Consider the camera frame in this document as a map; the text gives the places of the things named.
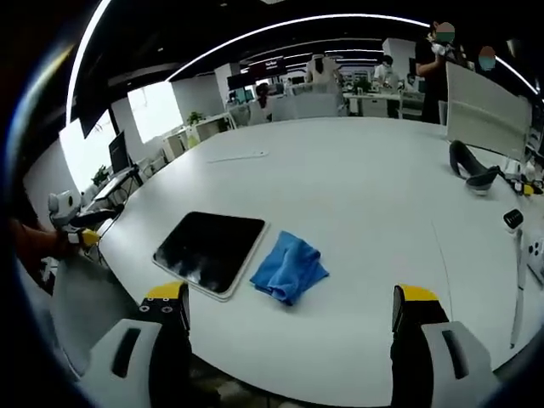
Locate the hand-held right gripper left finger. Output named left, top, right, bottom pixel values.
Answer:
left=78, top=280, right=193, bottom=408

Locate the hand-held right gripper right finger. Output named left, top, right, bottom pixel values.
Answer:
left=389, top=283, right=502, bottom=408

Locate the black tablet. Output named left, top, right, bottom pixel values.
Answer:
left=151, top=211, right=270, bottom=303

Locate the blue cleaning cloth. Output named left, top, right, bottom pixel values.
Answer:
left=249, top=230, right=331, bottom=307

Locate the grey chair back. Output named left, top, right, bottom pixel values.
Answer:
left=49, top=250, right=141, bottom=377

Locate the black monitor on stand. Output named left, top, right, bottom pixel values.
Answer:
left=107, top=129, right=144, bottom=188

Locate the white box with round holes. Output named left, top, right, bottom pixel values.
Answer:
left=525, top=237, right=544, bottom=286

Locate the white device with black screen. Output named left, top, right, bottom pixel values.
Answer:
left=502, top=208, right=525, bottom=235

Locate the white flat strip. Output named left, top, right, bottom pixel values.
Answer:
left=207, top=149, right=270, bottom=164

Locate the black curved monitor stand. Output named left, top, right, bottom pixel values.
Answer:
left=449, top=139, right=502, bottom=190

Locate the small yellow and white device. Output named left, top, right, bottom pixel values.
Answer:
left=509, top=167, right=544, bottom=197

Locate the white monitor back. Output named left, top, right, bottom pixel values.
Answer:
left=444, top=61, right=534, bottom=162

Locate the white cable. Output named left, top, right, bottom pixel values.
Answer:
left=508, top=229, right=526, bottom=349

